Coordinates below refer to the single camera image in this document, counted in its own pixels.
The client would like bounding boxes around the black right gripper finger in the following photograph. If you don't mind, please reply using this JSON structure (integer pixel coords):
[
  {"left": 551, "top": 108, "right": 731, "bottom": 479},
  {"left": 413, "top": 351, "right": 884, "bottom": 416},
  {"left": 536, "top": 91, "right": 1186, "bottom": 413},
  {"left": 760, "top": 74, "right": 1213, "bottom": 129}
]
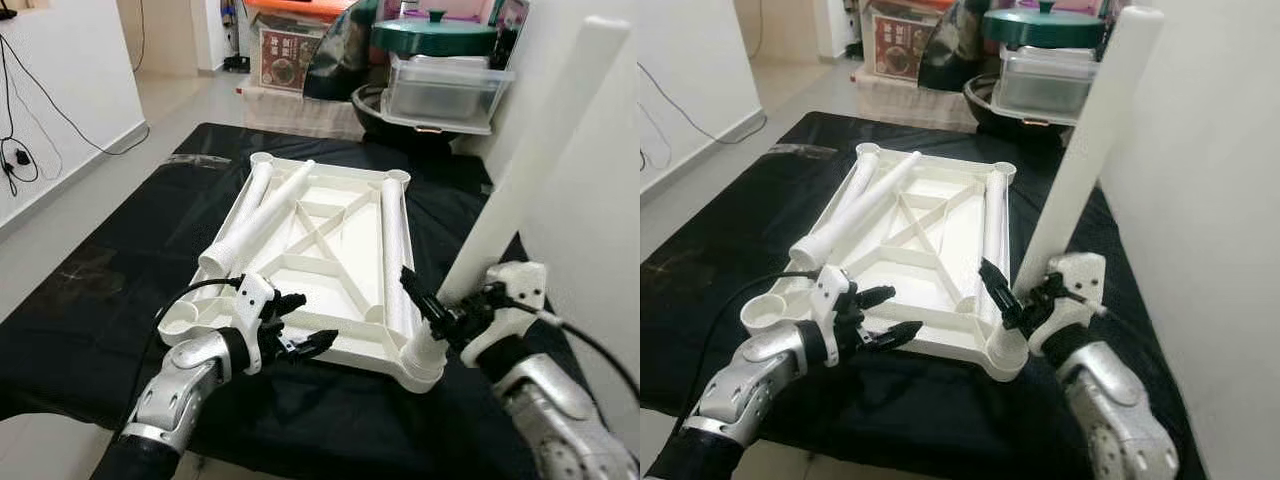
[
  {"left": 977, "top": 256, "right": 1028, "bottom": 333},
  {"left": 399, "top": 264, "right": 453, "bottom": 335}
]

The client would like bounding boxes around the white plastic table top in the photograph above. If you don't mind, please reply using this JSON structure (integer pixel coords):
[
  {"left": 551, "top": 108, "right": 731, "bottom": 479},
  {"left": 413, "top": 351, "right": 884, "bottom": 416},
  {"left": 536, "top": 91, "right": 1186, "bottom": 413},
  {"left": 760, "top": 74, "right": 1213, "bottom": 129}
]
[
  {"left": 160, "top": 152, "right": 449, "bottom": 393},
  {"left": 740, "top": 140, "right": 1031, "bottom": 384}
]

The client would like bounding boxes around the black table cloth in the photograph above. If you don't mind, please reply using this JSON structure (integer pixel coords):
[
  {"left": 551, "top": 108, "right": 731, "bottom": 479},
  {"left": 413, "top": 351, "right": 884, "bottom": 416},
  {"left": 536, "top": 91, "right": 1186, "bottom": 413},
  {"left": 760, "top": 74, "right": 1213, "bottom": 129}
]
[
  {"left": 0, "top": 122, "right": 621, "bottom": 480},
  {"left": 640, "top": 110, "right": 1206, "bottom": 480}
]

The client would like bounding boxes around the black wok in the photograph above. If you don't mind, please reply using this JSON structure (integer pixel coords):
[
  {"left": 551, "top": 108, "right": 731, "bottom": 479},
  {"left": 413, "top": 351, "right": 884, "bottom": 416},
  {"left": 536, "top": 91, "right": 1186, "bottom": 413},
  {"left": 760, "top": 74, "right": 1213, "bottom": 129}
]
[
  {"left": 962, "top": 75, "right": 1076, "bottom": 151},
  {"left": 350, "top": 83, "right": 481, "bottom": 156}
]

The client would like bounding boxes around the beige woven mat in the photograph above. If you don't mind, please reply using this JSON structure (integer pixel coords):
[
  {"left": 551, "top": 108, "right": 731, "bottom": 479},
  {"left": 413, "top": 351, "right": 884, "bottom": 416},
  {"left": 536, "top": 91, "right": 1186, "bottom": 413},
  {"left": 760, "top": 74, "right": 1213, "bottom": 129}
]
[
  {"left": 238, "top": 82, "right": 366, "bottom": 141},
  {"left": 855, "top": 65, "right": 986, "bottom": 131}
]

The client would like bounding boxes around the clear plastic bin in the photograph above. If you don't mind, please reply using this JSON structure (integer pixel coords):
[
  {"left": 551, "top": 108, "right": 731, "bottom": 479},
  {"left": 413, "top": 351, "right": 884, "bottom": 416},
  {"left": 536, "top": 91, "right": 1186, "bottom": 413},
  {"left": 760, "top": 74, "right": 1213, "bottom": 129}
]
[
  {"left": 992, "top": 45, "right": 1101, "bottom": 126},
  {"left": 378, "top": 52, "right": 518, "bottom": 137}
]

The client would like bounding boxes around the black shiny bag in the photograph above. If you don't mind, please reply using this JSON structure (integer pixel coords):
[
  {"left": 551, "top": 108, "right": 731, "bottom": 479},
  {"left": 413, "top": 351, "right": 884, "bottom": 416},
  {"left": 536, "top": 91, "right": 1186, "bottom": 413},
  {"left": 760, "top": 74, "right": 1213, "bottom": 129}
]
[
  {"left": 303, "top": 0, "right": 383, "bottom": 103},
  {"left": 918, "top": 0, "right": 1001, "bottom": 93}
]

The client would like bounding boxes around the green pot lid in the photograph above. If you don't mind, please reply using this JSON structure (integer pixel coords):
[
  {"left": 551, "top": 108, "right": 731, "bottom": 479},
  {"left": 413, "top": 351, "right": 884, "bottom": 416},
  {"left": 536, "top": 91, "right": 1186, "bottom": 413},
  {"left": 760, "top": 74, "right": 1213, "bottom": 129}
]
[
  {"left": 982, "top": 0, "right": 1106, "bottom": 49},
  {"left": 370, "top": 8, "right": 499, "bottom": 58}
]

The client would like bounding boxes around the light wooden door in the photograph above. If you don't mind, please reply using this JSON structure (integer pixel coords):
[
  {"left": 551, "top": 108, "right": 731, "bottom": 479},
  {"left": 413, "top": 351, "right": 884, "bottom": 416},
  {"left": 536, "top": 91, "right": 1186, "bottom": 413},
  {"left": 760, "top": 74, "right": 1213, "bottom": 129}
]
[
  {"left": 733, "top": 0, "right": 816, "bottom": 63},
  {"left": 115, "top": 0, "right": 201, "bottom": 73}
]

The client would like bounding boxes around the pink box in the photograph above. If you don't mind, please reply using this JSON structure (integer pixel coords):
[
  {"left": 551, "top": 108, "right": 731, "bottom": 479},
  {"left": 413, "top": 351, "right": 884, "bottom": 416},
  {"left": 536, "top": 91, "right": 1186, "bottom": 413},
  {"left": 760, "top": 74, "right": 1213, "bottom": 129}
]
[{"left": 400, "top": 0, "right": 501, "bottom": 26}]

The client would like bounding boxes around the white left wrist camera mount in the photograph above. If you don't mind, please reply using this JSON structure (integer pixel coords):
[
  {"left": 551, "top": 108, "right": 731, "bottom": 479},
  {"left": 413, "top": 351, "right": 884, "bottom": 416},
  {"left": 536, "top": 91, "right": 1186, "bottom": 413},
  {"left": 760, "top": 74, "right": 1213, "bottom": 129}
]
[
  {"left": 232, "top": 272, "right": 279, "bottom": 376},
  {"left": 810, "top": 265, "right": 853, "bottom": 376}
]

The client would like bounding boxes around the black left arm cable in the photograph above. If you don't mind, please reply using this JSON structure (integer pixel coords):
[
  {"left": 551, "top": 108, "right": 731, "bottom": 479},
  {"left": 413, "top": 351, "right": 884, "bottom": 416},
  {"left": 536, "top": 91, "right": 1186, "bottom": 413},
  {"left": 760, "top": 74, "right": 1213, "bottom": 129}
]
[
  {"left": 672, "top": 270, "right": 821, "bottom": 441},
  {"left": 118, "top": 275, "right": 246, "bottom": 436}
]

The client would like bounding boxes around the black wall cable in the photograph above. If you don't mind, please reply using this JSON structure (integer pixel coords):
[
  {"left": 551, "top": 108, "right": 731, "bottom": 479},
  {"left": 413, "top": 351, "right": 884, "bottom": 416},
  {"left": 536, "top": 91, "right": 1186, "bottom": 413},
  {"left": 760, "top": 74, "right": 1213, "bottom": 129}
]
[
  {"left": 640, "top": 62, "right": 769, "bottom": 146},
  {"left": 640, "top": 100, "right": 673, "bottom": 171},
  {"left": 0, "top": 40, "right": 41, "bottom": 198},
  {"left": 0, "top": 33, "right": 151, "bottom": 158}
]

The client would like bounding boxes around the dark picture frame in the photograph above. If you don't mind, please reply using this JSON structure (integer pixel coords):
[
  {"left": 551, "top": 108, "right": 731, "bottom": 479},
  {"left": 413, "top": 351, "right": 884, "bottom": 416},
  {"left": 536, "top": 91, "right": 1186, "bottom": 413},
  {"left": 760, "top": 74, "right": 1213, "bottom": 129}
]
[
  {"left": 1098, "top": 0, "right": 1136, "bottom": 61},
  {"left": 490, "top": 0, "right": 531, "bottom": 73}
]

